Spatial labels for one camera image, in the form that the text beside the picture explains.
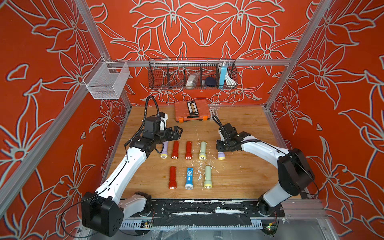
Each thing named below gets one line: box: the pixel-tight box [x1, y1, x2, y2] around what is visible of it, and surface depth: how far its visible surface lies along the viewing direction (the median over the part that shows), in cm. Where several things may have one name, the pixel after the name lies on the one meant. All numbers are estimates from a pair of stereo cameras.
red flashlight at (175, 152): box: [171, 140, 180, 160], surface depth 93 cm
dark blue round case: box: [205, 77, 217, 87], surface depth 97 cm
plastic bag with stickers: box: [208, 105, 221, 121], surface depth 116 cm
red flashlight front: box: [168, 166, 177, 190], surface depth 83 cm
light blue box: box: [218, 65, 228, 89], surface depth 90 cm
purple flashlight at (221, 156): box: [218, 151, 226, 161], surface depth 87 cm
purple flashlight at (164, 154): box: [160, 141, 169, 159], surface depth 92 cm
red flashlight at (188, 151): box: [185, 140, 193, 160], surface depth 93 cm
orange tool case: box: [174, 99, 211, 123], surface depth 112 cm
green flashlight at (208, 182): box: [204, 165, 212, 189], surface depth 82 cm
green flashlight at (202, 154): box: [198, 141, 207, 161], surface depth 93 cm
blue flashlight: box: [184, 167, 194, 190], surface depth 81 cm
